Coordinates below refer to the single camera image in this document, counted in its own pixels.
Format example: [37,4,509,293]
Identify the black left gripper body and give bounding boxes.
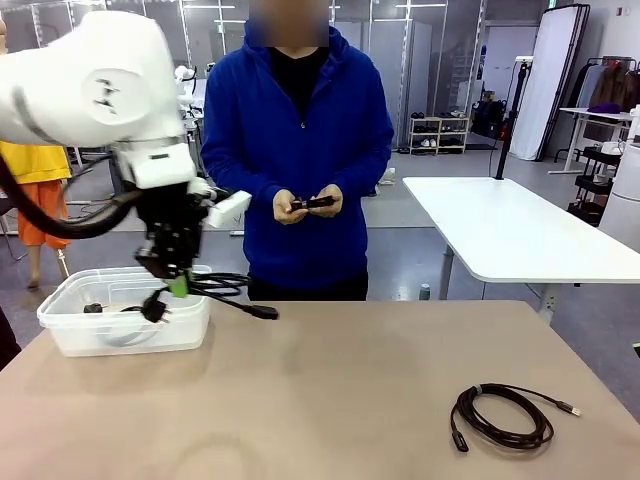
[134,182,209,237]

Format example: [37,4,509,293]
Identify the black power cable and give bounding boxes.
[142,272,280,324]
[82,299,151,349]

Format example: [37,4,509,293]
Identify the black USB extension cable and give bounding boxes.
[448,382,583,454]
[291,196,335,214]

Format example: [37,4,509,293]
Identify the person's left forearm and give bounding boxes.
[332,144,395,211]

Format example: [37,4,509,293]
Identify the person's right forearm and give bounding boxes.
[200,144,286,211]

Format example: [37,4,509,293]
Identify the person's right hand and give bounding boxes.
[273,188,310,226]

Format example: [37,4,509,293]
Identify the person's left hand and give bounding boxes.
[305,183,345,219]

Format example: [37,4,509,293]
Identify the clear plastic storage container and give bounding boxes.
[36,264,214,358]

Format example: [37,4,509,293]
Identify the grey workbench with equipment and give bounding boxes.
[177,107,207,174]

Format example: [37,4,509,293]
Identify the person in blue hoodie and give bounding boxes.
[199,0,395,302]

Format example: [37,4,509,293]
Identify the mannequin yellow hoodie orange shorts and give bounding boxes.
[0,141,72,290]

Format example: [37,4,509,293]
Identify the small white background robot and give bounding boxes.
[173,63,199,109]

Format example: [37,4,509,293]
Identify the dark cloth-covered object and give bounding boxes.
[0,304,23,372]

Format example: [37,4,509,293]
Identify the wooden shoe rack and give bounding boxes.
[408,112,471,156]

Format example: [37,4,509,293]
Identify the large white table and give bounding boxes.
[402,176,640,314]

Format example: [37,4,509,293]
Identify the black bags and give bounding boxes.
[470,98,509,140]

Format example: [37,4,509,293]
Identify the black pole stand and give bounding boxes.
[494,55,535,181]

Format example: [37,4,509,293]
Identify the white folding screen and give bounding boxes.
[508,3,591,162]

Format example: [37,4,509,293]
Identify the black utility cart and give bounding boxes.
[567,144,624,227]

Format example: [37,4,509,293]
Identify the white desk thin legs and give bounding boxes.
[548,106,640,175]

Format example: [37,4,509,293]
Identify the clothes rack with coats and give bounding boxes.
[567,55,640,114]

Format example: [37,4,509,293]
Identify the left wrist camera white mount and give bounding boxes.
[188,177,253,230]

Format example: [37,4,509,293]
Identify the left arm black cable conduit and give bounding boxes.
[0,152,151,240]

